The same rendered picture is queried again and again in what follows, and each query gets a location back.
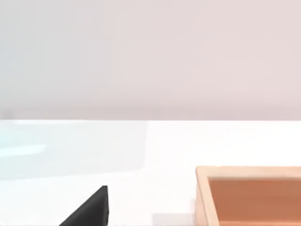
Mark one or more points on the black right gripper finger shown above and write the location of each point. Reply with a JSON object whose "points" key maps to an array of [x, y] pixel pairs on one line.
{"points": [[94, 210]]}

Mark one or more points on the shallow salmon-coloured box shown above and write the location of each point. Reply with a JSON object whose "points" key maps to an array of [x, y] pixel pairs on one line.
{"points": [[249, 200]]}

